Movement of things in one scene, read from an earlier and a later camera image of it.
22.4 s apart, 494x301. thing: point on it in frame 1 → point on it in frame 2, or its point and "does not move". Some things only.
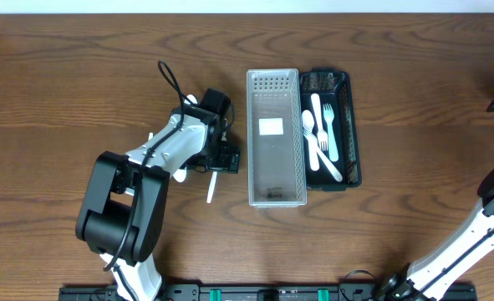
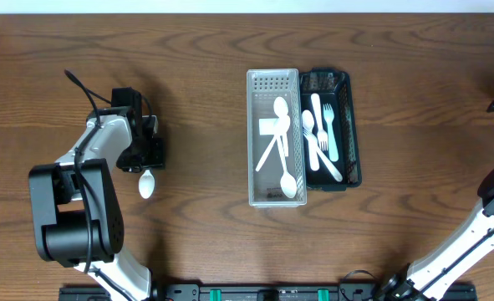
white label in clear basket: [271, 126] does not move
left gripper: [224, 160] → [142, 156]
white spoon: [308, 122] does not move
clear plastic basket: [277, 139] does not move
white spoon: [180, 175] → [287, 183]
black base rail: [258, 293] does not move
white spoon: [192, 98] → [281, 109]
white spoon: [211, 186] → [281, 126]
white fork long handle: [329, 115] does not move
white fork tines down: [321, 134] does not move
